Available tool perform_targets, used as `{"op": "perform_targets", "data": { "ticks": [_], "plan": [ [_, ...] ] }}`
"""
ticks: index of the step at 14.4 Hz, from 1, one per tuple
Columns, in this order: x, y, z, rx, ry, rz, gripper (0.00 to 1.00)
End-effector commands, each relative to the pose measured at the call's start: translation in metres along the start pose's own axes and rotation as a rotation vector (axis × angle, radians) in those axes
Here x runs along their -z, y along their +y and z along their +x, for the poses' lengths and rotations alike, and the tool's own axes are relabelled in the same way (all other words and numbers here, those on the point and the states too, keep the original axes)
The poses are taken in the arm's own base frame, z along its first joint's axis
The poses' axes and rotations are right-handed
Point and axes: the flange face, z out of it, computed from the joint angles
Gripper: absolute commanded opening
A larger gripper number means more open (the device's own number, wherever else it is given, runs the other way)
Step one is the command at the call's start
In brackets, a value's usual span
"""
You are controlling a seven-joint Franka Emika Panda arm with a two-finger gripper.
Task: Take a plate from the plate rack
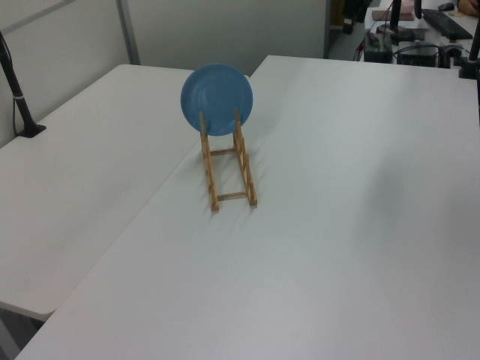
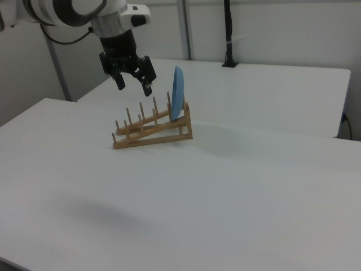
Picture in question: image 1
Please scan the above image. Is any black flat device box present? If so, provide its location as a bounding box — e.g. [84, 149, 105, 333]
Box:
[397, 44, 440, 68]

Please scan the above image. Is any black keyboard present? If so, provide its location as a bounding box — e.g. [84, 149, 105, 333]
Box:
[421, 9, 474, 41]

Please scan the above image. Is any wooden plate rack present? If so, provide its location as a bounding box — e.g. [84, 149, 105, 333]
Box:
[198, 107, 259, 212]

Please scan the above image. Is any blue round plate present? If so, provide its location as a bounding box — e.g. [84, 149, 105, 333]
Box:
[180, 62, 256, 137]

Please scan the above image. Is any black monitor stand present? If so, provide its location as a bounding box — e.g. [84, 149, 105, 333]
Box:
[376, 0, 413, 37]

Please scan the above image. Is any black camera pole with clamp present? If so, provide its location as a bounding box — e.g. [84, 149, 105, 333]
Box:
[0, 31, 47, 139]

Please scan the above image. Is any thin black cable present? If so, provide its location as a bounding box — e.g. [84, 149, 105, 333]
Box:
[10, 97, 22, 137]

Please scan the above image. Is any brown desk mat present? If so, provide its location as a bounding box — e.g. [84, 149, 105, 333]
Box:
[372, 10, 416, 23]

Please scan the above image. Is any small black desk clamp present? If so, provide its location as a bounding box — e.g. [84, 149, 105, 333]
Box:
[440, 44, 464, 69]

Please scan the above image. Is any black electronics box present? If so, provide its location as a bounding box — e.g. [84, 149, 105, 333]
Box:
[364, 31, 393, 63]

